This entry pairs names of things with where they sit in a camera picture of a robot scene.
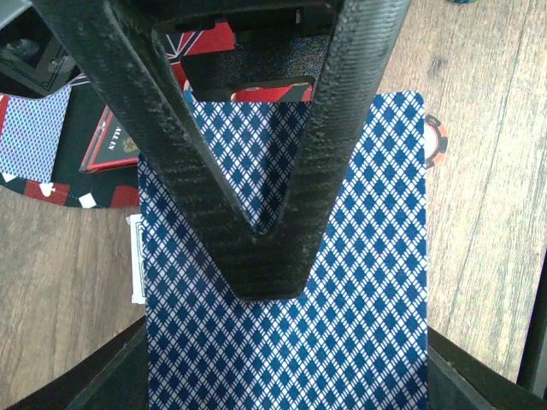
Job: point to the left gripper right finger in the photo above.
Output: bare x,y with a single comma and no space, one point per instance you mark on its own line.
456,380

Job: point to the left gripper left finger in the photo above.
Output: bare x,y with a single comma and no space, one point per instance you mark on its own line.
114,377

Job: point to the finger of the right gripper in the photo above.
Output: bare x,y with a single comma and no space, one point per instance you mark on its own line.
248,111

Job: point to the triangular all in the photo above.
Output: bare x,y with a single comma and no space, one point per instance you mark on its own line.
110,147

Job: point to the brown 100 chip stack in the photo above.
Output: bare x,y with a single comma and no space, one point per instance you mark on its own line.
436,140

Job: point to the white playing card box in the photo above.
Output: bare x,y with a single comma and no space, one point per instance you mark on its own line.
137,258

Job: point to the round red black poker mat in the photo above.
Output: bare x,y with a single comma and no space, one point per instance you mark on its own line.
69,187

